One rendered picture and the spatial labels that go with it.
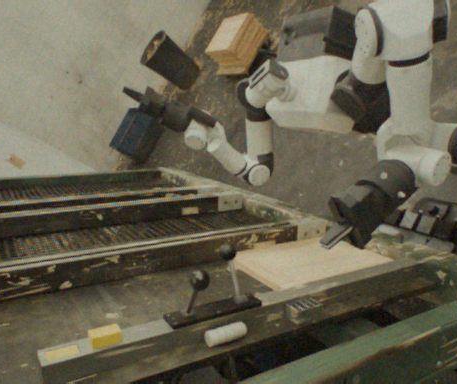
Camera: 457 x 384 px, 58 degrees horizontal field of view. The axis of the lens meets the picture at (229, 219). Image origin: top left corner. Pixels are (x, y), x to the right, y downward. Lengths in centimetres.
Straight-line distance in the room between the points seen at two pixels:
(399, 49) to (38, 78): 579
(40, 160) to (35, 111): 148
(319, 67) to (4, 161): 415
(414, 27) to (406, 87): 9
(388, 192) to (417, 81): 19
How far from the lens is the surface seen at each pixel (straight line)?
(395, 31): 76
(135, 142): 550
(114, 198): 181
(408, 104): 80
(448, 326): 88
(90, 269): 108
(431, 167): 84
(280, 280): 105
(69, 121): 636
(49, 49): 634
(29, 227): 157
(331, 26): 116
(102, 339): 75
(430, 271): 123
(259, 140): 140
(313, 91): 112
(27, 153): 493
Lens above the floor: 195
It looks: 34 degrees down
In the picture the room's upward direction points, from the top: 59 degrees counter-clockwise
